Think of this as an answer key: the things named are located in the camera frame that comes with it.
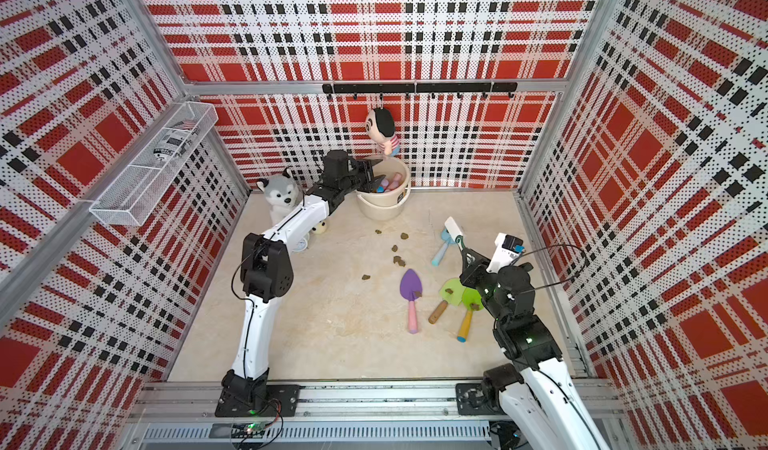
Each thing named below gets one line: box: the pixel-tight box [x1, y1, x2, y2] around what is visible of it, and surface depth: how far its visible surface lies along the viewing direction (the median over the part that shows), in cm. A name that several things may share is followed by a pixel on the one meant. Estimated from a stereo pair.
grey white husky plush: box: [256, 167, 303, 225], surface depth 100 cm
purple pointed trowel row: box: [400, 268, 423, 334], surface depth 95 cm
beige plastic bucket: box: [355, 157, 411, 221], surface depth 103 cm
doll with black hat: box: [365, 107, 400, 157], surface depth 95 cm
